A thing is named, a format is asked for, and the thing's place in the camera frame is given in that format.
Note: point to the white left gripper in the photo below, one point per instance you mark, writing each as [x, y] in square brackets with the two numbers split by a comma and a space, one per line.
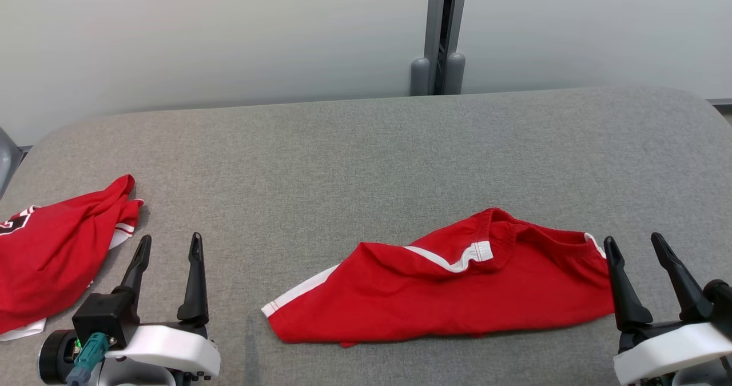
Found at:
[166, 349]

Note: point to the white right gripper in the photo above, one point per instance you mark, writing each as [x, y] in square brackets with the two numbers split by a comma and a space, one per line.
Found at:
[669, 349]

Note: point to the red basketball jersey white trim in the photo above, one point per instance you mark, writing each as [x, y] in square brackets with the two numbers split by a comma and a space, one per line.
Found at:
[51, 254]

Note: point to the red shorts white stripe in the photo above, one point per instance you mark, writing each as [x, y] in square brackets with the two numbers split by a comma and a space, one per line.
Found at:
[446, 294]

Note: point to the grey fabric sofa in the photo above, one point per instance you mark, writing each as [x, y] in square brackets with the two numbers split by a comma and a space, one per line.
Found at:
[366, 163]

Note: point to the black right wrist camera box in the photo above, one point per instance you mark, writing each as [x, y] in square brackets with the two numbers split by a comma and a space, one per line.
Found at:
[721, 306]

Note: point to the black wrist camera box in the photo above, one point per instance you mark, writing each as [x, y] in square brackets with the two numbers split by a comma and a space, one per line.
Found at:
[106, 317]
[721, 306]

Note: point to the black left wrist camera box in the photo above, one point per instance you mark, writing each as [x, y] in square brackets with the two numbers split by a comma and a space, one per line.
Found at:
[106, 317]

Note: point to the grey wall baseboard strip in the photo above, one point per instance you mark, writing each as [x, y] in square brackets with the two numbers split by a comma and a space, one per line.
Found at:
[720, 103]

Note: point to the grey metal partition post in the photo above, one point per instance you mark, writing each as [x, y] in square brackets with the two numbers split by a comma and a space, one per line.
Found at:
[440, 31]

